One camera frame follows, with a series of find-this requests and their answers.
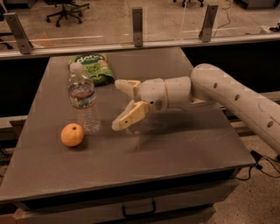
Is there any middle metal bracket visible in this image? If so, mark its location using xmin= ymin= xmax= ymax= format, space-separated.
xmin=132 ymin=7 xmax=143 ymax=47

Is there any black drawer handle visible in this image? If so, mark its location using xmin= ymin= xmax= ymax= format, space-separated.
xmin=122 ymin=199 xmax=157 ymax=219

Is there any metal bracket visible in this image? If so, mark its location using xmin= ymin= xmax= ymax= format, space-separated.
xmin=132 ymin=7 xmax=143 ymax=47
xmin=199 ymin=5 xmax=219 ymax=43
xmin=4 ymin=12 xmax=33 ymax=54

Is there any grey table drawer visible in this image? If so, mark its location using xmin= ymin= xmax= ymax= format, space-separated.
xmin=13 ymin=178 xmax=238 ymax=224

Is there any left metal bracket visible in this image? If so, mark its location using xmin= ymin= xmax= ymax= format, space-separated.
xmin=4 ymin=12 xmax=33 ymax=54

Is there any orange fruit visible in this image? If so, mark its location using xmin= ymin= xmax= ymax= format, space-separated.
xmin=60 ymin=123 xmax=84 ymax=147

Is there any green snack bag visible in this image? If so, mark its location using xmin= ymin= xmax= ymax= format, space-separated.
xmin=68 ymin=53 xmax=115 ymax=87

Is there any right metal bracket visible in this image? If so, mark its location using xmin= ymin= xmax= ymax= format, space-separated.
xmin=199 ymin=5 xmax=219 ymax=43

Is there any black office chair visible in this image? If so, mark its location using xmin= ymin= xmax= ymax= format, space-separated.
xmin=44 ymin=0 xmax=90 ymax=27

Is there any clear plastic water bottle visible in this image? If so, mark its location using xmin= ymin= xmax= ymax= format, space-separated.
xmin=67 ymin=62 xmax=100 ymax=134

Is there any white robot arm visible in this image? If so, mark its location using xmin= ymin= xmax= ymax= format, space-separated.
xmin=112 ymin=64 xmax=280 ymax=154

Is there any black floor cable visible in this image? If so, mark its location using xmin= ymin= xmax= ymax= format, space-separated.
xmin=234 ymin=150 xmax=280 ymax=182

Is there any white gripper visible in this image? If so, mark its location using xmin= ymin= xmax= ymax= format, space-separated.
xmin=112 ymin=79 xmax=168 ymax=131

